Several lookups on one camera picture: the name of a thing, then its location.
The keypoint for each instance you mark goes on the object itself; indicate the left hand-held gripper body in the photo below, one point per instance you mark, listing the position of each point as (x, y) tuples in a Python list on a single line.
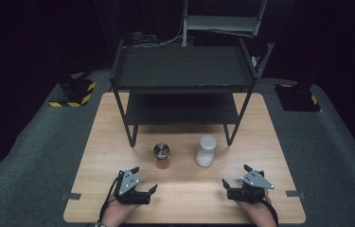
[(128, 183)]

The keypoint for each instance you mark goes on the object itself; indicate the grey felt cover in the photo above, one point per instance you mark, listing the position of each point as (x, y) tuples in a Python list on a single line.
[(23, 173)]

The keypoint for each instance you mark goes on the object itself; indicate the white plastic bottle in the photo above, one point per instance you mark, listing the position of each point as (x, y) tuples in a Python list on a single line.
[(206, 154)]

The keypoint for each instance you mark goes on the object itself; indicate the wristwatch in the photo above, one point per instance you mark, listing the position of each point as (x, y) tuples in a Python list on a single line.
[(100, 224)]

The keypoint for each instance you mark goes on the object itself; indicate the person's left hand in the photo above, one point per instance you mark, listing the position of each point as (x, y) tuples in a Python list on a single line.
[(118, 213)]

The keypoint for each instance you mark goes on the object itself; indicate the black two-tier shelf rack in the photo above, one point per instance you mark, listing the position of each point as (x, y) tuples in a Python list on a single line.
[(181, 66)]

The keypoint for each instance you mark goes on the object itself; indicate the orange spice jar silver lid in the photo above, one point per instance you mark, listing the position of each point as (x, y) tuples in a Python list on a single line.
[(162, 162)]

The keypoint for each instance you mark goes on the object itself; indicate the grey metal stand frame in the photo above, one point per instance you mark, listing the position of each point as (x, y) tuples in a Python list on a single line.
[(222, 23)]

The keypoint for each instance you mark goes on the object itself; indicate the person's right hand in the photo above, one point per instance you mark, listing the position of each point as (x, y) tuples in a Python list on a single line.
[(258, 213)]

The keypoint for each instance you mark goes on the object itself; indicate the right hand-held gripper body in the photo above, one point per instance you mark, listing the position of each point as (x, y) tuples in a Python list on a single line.
[(255, 181)]

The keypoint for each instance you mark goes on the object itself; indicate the black base with hazard tape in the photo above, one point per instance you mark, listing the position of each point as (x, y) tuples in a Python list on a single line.
[(296, 97), (75, 90)]

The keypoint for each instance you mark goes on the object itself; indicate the dark grey tape strip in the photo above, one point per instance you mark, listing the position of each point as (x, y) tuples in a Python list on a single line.
[(295, 194), (71, 196)]

